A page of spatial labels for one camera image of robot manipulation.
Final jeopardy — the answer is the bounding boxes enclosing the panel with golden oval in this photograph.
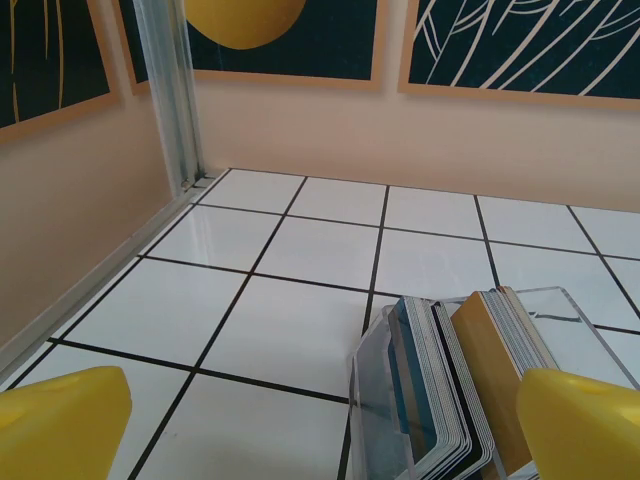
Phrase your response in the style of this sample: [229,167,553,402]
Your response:
[114,0,384,96]

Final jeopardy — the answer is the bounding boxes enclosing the blue credit card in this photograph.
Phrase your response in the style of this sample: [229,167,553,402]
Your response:
[387,297,441,451]

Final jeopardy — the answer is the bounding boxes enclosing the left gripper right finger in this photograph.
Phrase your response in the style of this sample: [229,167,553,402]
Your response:
[515,368,640,480]

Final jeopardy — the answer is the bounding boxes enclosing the panel with large pink oval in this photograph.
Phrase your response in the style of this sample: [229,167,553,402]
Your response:
[0,0,121,144]

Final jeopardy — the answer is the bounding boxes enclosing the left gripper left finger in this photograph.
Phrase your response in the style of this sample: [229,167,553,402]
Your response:
[0,365,134,480]

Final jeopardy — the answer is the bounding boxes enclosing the panel with orange circle leaves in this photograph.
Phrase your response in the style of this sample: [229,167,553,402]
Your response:
[398,0,640,111]

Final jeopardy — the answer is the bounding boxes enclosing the clear acrylic card box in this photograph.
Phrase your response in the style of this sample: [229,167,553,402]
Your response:
[348,285,640,480]

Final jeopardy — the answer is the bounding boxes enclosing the aluminium corner post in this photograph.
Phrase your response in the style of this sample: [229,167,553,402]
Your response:
[130,0,217,194]

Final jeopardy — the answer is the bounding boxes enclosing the credit card stack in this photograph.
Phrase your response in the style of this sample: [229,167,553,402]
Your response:
[387,285,556,480]

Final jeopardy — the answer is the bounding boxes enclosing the gold credit card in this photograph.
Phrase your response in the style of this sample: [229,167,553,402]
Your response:
[449,291,535,479]

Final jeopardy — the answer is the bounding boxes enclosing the aluminium side rail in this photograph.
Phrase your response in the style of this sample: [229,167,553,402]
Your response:
[0,169,231,389]

